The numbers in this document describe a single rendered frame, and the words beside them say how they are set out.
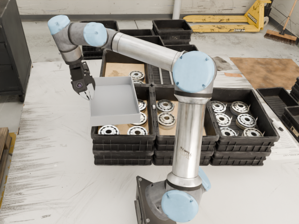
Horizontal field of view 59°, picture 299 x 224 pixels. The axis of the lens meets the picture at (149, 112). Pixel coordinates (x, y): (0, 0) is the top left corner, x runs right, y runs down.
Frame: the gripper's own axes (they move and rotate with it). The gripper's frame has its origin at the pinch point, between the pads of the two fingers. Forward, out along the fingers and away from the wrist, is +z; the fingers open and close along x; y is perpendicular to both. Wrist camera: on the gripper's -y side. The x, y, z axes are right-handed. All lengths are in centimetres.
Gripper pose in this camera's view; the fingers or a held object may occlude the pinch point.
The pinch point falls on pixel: (90, 98)
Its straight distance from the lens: 116.2
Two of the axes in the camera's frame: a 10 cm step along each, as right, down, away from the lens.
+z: 1.5, 6.9, 7.0
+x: -9.5, 2.9, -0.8
